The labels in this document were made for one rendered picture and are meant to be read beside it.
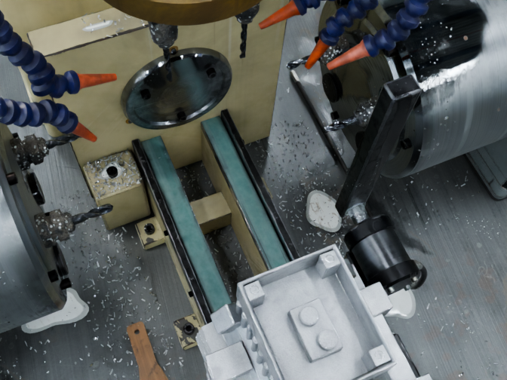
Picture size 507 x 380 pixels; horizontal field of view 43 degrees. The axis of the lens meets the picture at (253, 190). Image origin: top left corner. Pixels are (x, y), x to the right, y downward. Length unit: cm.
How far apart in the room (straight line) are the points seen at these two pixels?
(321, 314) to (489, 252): 49
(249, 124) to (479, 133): 36
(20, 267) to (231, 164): 35
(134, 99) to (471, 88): 39
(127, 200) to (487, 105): 49
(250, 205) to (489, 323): 39
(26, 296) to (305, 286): 27
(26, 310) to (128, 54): 30
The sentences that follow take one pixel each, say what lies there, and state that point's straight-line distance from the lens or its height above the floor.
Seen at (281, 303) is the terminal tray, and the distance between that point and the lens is 61.
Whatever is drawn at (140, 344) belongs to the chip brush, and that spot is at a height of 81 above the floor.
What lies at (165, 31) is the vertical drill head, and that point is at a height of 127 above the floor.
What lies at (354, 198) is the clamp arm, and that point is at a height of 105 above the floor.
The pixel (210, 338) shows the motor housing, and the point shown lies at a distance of 66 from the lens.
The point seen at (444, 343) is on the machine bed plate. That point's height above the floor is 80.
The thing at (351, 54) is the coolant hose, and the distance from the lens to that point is 63.
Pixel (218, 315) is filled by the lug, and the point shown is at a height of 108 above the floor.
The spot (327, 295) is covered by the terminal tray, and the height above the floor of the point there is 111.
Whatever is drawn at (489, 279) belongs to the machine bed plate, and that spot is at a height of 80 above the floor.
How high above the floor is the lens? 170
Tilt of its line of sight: 64 degrees down
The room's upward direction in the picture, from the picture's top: 7 degrees clockwise
